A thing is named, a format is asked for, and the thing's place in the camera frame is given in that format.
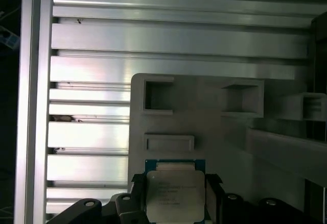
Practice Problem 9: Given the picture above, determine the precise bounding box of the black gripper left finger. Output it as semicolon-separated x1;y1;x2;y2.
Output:
46;173;148;224

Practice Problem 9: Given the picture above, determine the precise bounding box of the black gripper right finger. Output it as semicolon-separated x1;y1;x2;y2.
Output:
205;173;305;224

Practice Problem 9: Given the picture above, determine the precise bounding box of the silver CPU green edge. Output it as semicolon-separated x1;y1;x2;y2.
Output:
144;159;206;224

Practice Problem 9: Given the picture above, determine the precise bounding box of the grey plastic parts rack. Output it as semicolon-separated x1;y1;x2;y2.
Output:
129;72;327;224

